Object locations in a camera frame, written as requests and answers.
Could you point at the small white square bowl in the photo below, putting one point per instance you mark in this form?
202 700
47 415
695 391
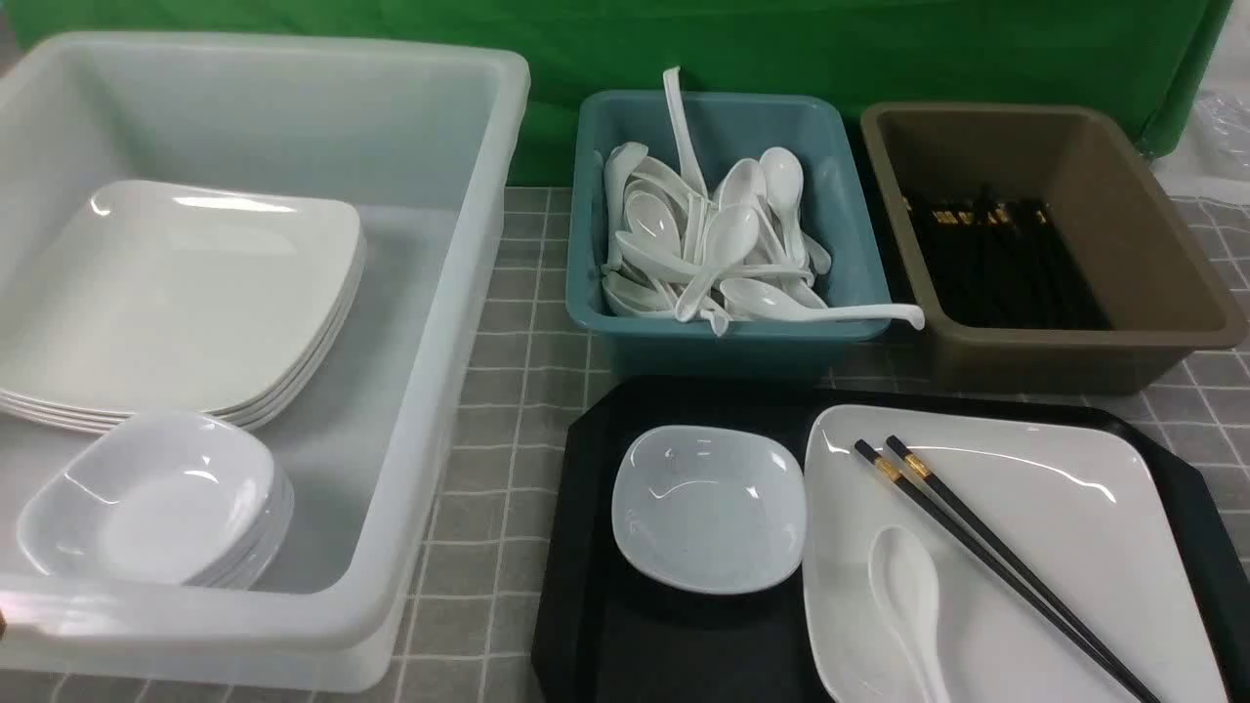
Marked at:
710 511

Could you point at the black chopstick gold band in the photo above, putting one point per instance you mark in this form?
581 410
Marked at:
1006 547
986 547

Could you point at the white ceramic soup spoon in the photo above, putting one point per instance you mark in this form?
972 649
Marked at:
904 585

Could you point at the large white square plate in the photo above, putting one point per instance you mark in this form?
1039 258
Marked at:
1078 505

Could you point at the pile of white soup spoons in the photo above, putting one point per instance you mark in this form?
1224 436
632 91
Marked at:
668 247

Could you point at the white spoon over bin edge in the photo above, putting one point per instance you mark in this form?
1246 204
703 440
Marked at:
766 301

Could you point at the white spoon standing upright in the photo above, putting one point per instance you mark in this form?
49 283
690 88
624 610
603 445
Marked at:
689 168

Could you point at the black plastic serving tray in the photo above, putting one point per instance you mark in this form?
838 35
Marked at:
607 633

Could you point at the large translucent white plastic bin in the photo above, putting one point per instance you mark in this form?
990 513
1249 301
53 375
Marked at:
419 138

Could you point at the teal plastic spoon bin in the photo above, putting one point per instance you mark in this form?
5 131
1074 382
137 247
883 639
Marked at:
725 127

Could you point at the grey checkered table cloth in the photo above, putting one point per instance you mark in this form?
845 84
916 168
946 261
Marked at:
465 625

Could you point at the bundle of black chopsticks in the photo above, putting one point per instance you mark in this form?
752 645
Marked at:
1001 262

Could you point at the brown plastic chopstick bin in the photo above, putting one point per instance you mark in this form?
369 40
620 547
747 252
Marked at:
1163 298

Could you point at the stack of white square plates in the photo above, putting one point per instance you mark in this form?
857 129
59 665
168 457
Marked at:
159 297

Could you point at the stack of small white bowls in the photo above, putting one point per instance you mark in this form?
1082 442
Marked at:
172 498

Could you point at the green backdrop cloth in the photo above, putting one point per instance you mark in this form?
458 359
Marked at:
1138 62

